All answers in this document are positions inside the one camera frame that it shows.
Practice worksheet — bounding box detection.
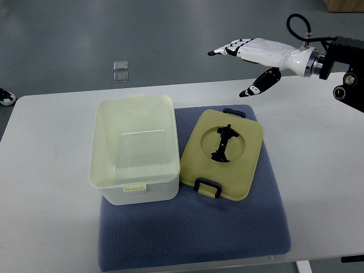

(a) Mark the white storage box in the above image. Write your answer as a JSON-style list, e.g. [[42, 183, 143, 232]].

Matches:
[[89, 95, 180, 205]]

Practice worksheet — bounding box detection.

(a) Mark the cardboard box corner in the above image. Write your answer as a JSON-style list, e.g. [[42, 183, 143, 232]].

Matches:
[[323, 0, 363, 13]]

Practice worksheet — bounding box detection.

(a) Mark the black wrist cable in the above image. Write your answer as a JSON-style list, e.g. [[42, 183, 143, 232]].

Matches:
[[286, 13, 338, 52]]

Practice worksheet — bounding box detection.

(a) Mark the white table leg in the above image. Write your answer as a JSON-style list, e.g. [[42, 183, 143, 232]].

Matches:
[[296, 260, 313, 273]]

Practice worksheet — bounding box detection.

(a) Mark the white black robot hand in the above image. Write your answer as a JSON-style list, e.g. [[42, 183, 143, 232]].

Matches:
[[208, 38, 325, 97]]

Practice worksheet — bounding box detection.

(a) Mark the blue grey cushion mat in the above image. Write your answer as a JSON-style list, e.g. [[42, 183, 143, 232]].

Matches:
[[97, 104, 292, 272]]

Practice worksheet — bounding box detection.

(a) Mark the yellow box lid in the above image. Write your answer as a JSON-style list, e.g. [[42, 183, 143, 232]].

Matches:
[[180, 108, 263, 201]]

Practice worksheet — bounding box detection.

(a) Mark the black object under table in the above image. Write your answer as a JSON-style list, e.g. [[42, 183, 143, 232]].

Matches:
[[341, 254, 364, 263]]

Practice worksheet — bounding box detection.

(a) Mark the black white shoe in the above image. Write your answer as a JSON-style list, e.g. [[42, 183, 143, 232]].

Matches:
[[0, 88, 16, 106]]

